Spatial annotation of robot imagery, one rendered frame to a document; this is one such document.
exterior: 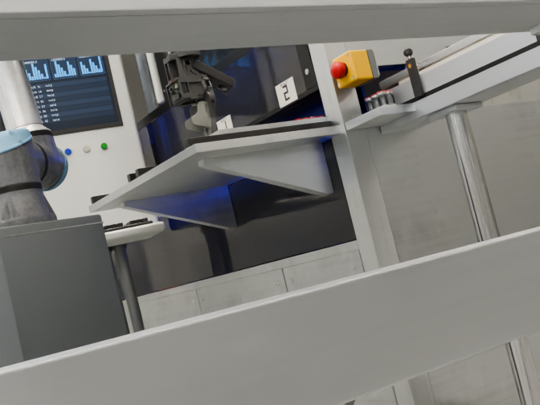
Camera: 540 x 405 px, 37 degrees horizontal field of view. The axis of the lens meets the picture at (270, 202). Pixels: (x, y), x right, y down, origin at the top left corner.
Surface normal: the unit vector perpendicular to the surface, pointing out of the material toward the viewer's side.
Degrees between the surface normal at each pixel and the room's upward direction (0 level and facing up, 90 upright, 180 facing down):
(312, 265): 90
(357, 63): 90
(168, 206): 90
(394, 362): 90
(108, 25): 180
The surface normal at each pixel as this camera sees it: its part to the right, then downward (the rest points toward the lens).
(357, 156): 0.51, -0.19
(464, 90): -0.83, 0.15
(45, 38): 0.23, 0.97
